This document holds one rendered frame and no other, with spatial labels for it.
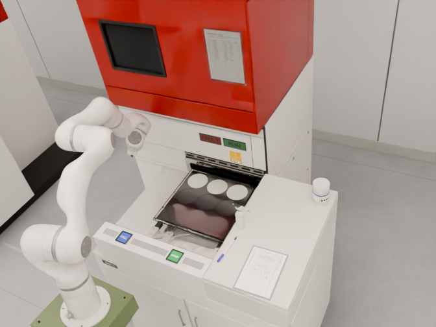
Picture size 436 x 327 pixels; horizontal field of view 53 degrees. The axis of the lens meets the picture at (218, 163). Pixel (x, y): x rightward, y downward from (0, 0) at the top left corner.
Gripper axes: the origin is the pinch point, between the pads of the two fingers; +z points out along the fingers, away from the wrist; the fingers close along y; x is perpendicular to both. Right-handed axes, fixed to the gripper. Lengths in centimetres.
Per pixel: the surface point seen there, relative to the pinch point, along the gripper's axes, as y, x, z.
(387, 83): -94, 159, 41
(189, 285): 57, 36, -50
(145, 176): 10.2, 9.4, 28.8
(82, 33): -127, -81, 193
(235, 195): 15, 52, -29
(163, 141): -6.5, 13.6, -4.6
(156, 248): 46, 20, -44
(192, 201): 21.8, 33.0, -23.7
